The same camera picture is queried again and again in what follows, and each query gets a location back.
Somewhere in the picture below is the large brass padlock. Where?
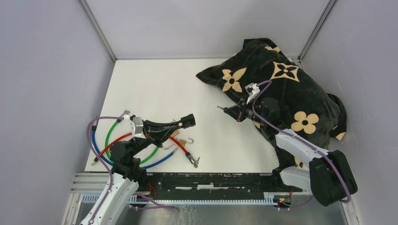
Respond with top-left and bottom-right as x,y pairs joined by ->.
161,130 -> 180,150

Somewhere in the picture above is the black floral blanket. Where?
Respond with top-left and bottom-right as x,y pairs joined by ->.
196,37 -> 348,170

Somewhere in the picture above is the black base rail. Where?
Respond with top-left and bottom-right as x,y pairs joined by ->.
138,172 -> 302,201

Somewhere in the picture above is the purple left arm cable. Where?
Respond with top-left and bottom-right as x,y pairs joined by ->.
85,116 -> 178,225

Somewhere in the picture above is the red cable lock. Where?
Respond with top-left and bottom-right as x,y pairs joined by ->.
99,138 -> 188,168

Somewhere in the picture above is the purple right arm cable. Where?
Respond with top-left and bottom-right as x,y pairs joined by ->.
251,80 -> 352,209

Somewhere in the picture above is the black padlock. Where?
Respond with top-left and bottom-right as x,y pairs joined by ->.
174,113 -> 196,129

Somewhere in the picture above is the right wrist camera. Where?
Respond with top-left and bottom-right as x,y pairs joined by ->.
245,83 -> 260,104

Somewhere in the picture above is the small brass padlock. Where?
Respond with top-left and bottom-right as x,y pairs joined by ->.
178,138 -> 194,146

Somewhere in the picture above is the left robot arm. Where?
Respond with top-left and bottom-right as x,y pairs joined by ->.
81,115 -> 195,225

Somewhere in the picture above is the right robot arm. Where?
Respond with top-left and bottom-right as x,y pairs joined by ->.
222,99 -> 358,206

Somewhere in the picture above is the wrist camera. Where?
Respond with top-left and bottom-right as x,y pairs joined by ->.
123,114 -> 146,139
245,83 -> 260,104

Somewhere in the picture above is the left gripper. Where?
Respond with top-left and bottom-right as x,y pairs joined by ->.
130,118 -> 179,157

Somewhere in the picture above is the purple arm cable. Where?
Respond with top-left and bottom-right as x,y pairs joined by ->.
251,80 -> 352,209
85,116 -> 178,225

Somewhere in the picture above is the green cable lock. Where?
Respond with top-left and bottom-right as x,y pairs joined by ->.
100,120 -> 159,165

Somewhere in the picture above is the blue cable lock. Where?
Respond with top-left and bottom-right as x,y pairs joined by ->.
91,119 -> 179,170

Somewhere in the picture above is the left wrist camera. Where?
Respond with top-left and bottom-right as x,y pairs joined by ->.
123,114 -> 146,139

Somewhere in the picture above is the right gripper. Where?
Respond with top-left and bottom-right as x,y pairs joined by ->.
224,96 -> 267,126

